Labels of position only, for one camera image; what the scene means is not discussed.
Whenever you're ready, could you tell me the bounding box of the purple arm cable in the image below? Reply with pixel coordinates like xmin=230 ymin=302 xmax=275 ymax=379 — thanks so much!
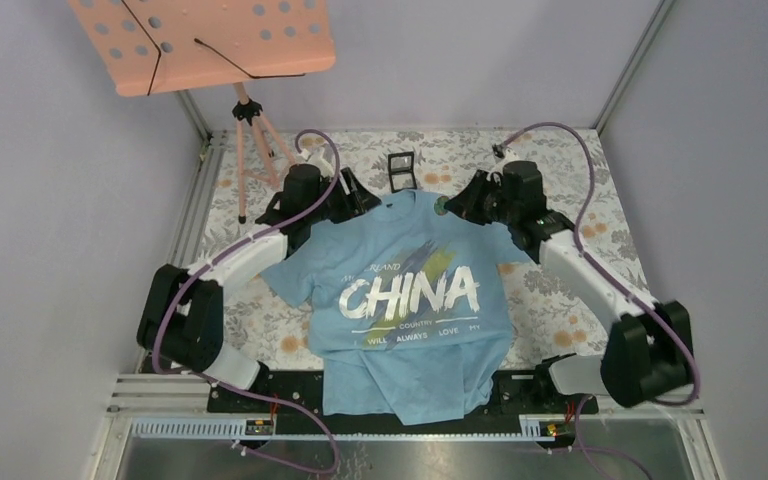
xmin=150 ymin=128 xmax=342 ymax=477
xmin=493 ymin=121 xmax=702 ymax=480

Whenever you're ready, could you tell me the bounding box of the floral patterned table mat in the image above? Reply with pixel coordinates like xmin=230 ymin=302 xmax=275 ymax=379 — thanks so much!
xmin=170 ymin=129 xmax=675 ymax=372

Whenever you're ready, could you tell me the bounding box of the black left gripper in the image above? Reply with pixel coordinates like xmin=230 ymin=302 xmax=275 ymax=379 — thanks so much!
xmin=306 ymin=167 xmax=381 ymax=224

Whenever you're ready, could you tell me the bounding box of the pink music stand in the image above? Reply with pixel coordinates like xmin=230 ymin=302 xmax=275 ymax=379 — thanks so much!
xmin=69 ymin=0 xmax=336 ymax=222

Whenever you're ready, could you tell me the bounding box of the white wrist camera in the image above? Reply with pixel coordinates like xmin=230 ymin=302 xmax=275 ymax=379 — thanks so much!
xmin=299 ymin=148 xmax=332 ymax=171
xmin=487 ymin=147 xmax=522 ymax=180

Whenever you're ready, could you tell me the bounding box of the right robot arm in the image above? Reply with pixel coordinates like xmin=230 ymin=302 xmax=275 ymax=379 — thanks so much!
xmin=444 ymin=161 xmax=700 ymax=412

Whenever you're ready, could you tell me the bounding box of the light blue printed t-shirt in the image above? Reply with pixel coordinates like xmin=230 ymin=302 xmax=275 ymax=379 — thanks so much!
xmin=261 ymin=190 xmax=531 ymax=427

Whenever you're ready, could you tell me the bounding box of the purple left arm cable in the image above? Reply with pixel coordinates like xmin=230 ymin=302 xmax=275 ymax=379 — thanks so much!
xmin=150 ymin=128 xmax=342 ymax=477

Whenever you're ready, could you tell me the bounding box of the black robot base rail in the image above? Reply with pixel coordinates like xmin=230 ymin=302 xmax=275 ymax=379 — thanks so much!
xmin=207 ymin=362 xmax=601 ymax=433

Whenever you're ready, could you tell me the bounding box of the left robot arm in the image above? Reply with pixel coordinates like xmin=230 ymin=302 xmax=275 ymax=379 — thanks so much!
xmin=136 ymin=164 xmax=381 ymax=411

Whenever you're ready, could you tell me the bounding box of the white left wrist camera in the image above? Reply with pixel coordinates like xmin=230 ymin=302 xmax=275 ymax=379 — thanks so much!
xmin=299 ymin=148 xmax=332 ymax=171

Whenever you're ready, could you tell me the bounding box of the slotted white cable duct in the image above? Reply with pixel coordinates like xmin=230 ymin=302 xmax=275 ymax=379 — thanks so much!
xmin=130 ymin=412 xmax=574 ymax=442

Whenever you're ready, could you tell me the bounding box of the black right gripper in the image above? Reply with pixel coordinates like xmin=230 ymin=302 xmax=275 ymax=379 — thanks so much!
xmin=444 ymin=171 xmax=519 ymax=228

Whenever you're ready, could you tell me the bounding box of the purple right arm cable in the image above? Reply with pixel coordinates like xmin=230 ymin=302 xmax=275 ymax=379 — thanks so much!
xmin=493 ymin=121 xmax=702 ymax=480

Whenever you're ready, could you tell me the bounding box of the black square brooch box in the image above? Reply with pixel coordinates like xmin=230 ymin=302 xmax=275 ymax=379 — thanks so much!
xmin=387 ymin=151 xmax=418 ymax=193

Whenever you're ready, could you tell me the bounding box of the round white-backed brooch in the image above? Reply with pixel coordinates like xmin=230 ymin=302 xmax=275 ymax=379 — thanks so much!
xmin=433 ymin=195 xmax=450 ymax=216

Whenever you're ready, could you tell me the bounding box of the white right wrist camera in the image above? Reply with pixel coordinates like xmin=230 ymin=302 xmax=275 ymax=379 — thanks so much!
xmin=487 ymin=147 xmax=522 ymax=180

